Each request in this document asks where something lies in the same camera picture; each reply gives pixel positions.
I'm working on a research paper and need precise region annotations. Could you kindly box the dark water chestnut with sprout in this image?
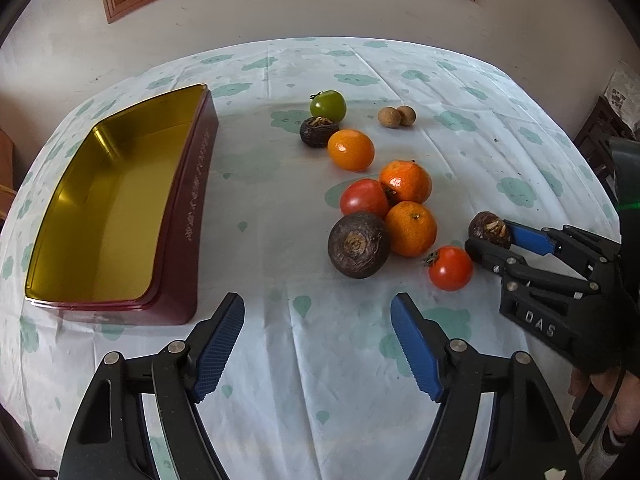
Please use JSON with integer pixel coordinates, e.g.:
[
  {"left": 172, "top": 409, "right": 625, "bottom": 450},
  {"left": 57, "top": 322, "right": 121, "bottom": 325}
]
[{"left": 468, "top": 211, "right": 511, "bottom": 249}]

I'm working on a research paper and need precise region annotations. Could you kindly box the red tomato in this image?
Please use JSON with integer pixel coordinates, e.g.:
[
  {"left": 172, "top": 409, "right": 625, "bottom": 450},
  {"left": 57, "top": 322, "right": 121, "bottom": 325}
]
[
  {"left": 425, "top": 245, "right": 473, "bottom": 292},
  {"left": 340, "top": 179, "right": 390, "bottom": 218}
]

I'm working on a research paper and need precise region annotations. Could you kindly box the mandarin orange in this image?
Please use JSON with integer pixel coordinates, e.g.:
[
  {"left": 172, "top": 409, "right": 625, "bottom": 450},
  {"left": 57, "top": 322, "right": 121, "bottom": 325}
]
[
  {"left": 385, "top": 202, "right": 437, "bottom": 258},
  {"left": 378, "top": 160, "right": 433, "bottom": 204}
]

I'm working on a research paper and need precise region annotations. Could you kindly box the large dark water chestnut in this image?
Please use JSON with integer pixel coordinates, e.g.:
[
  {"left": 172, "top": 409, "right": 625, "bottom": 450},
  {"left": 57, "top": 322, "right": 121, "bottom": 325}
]
[{"left": 328, "top": 211, "right": 390, "bottom": 278}]

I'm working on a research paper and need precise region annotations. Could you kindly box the brown longan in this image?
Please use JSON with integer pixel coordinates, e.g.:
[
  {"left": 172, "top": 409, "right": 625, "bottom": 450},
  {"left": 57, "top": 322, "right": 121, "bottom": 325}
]
[
  {"left": 396, "top": 105, "right": 416, "bottom": 127},
  {"left": 378, "top": 107, "right": 402, "bottom": 129}
]

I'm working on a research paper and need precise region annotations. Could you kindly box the smooth orange kumquat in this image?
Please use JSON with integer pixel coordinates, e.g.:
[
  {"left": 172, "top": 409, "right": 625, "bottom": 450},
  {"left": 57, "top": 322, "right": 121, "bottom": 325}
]
[{"left": 328, "top": 129, "right": 375, "bottom": 172}]

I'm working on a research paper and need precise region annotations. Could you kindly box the small dark water chestnut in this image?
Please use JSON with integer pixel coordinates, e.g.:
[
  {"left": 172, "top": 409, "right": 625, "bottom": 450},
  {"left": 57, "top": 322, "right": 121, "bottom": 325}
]
[{"left": 299, "top": 117, "right": 340, "bottom": 148}]

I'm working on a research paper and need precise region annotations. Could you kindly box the green tomato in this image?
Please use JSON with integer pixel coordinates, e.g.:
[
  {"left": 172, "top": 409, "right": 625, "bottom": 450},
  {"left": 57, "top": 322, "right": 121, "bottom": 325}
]
[{"left": 309, "top": 90, "right": 347, "bottom": 122}]

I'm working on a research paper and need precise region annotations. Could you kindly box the person right hand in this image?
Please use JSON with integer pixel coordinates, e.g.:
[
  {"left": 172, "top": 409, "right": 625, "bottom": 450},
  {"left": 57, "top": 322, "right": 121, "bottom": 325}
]
[{"left": 568, "top": 367, "right": 640, "bottom": 437}]

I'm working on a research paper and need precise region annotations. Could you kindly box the dark wooden chair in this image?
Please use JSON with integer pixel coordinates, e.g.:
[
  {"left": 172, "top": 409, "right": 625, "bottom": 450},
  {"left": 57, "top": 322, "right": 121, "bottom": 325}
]
[{"left": 574, "top": 96, "right": 639, "bottom": 203}]

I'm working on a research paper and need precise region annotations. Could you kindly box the maroon gold toffee tin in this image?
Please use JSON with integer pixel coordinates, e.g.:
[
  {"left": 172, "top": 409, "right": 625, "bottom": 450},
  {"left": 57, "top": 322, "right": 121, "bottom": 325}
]
[{"left": 25, "top": 84, "right": 218, "bottom": 325}]

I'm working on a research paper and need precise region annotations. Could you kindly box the cloud pattern tablecloth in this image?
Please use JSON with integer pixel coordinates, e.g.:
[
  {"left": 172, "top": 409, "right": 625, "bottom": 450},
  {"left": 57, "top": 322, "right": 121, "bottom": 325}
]
[{"left": 1, "top": 38, "right": 620, "bottom": 479}]

